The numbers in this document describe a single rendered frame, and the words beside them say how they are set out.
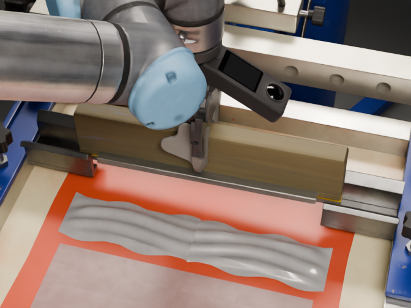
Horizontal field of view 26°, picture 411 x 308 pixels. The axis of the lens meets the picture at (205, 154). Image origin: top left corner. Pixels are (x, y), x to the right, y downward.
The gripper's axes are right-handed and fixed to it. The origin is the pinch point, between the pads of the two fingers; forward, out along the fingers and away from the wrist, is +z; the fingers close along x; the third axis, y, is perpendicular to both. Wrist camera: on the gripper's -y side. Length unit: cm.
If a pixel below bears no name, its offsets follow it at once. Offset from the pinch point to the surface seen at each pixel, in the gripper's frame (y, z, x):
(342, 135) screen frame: -16.3, 6.8, -14.4
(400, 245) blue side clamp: -26.4, 4.1, 4.8
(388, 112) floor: -25, 104, -120
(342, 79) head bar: -14.5, 3.3, -22.3
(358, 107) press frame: -16, 99, -114
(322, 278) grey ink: -17.7, 8.6, 9.2
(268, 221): -9.1, 8.7, 2.0
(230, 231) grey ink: -4.6, 8.4, 5.2
